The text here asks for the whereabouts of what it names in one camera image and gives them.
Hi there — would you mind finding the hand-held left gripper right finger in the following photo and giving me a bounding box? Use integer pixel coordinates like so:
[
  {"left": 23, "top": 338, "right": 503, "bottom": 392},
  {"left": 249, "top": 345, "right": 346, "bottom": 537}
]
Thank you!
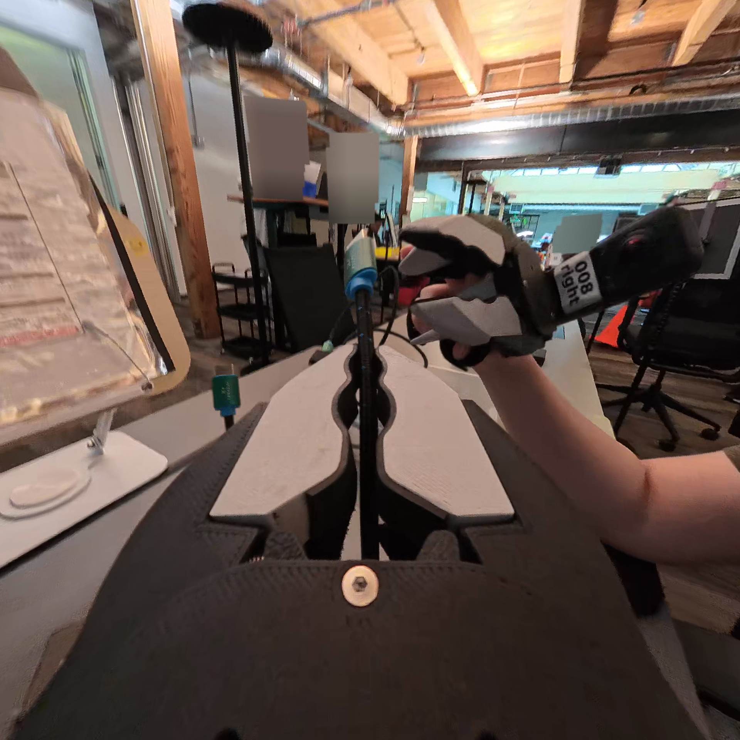
[{"left": 376, "top": 345, "right": 516, "bottom": 560}]

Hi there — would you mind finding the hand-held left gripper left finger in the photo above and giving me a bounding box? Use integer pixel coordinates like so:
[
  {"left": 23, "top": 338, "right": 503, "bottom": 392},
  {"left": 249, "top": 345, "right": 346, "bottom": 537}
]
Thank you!
[{"left": 208, "top": 342, "right": 362, "bottom": 560}]

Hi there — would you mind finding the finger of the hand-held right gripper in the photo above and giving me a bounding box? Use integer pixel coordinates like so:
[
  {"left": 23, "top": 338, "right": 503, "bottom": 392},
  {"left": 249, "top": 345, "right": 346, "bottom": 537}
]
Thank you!
[
  {"left": 398, "top": 215, "right": 510, "bottom": 279},
  {"left": 409, "top": 276, "right": 526, "bottom": 348}
]

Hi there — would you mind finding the black braided HDMI cable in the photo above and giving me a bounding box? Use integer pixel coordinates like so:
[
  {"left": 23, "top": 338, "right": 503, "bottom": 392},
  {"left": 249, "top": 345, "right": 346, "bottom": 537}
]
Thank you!
[{"left": 212, "top": 227, "right": 383, "bottom": 560}]

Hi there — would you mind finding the person's right hand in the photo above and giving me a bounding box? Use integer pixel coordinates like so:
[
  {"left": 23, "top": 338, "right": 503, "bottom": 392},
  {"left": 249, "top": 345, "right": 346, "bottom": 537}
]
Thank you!
[{"left": 400, "top": 243, "right": 541, "bottom": 385}]

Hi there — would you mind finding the orange traffic cone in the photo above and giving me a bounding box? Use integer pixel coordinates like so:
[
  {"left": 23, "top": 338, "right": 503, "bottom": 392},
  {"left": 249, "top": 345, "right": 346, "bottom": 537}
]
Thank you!
[{"left": 595, "top": 301, "right": 632, "bottom": 349}]

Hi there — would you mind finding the black office chair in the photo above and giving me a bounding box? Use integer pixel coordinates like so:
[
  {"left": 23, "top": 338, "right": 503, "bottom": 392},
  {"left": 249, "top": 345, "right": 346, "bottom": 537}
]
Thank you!
[{"left": 587, "top": 277, "right": 740, "bottom": 453}]

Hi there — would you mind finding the black rolling cart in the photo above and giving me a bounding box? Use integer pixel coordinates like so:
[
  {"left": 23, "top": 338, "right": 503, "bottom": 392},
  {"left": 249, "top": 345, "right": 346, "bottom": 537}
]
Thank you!
[{"left": 211, "top": 262, "right": 272, "bottom": 360}]

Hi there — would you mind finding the black mesh chair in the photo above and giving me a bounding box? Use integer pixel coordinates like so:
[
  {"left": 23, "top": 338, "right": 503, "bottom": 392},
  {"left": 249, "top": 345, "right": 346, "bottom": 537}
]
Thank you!
[{"left": 263, "top": 242, "right": 349, "bottom": 353}]

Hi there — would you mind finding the wooden document stand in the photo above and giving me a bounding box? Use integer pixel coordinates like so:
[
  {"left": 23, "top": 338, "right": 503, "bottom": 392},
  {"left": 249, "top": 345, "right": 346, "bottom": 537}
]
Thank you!
[{"left": 0, "top": 46, "right": 192, "bottom": 570}]

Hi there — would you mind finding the wooden top desk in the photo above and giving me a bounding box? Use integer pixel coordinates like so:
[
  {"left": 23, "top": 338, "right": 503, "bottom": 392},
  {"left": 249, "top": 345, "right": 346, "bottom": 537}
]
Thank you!
[{"left": 227, "top": 193, "right": 331, "bottom": 249}]

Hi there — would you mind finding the printed instruction sheet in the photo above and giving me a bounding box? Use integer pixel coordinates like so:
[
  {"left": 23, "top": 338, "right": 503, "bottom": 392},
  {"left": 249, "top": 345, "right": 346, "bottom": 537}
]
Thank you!
[{"left": 0, "top": 92, "right": 160, "bottom": 417}]

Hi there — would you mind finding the thin black cable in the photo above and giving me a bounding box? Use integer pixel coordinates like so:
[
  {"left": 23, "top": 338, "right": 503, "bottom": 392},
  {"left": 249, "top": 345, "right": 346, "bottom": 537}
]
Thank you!
[{"left": 309, "top": 263, "right": 430, "bottom": 371}]

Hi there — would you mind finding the silver ventilation duct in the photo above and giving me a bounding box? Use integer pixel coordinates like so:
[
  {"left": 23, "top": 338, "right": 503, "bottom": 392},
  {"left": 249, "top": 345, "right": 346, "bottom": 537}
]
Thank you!
[{"left": 257, "top": 43, "right": 740, "bottom": 141}]

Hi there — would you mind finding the wooden post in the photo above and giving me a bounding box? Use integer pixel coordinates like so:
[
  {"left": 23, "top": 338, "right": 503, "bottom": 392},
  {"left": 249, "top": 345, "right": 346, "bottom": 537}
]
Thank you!
[{"left": 132, "top": 0, "right": 222, "bottom": 341}]

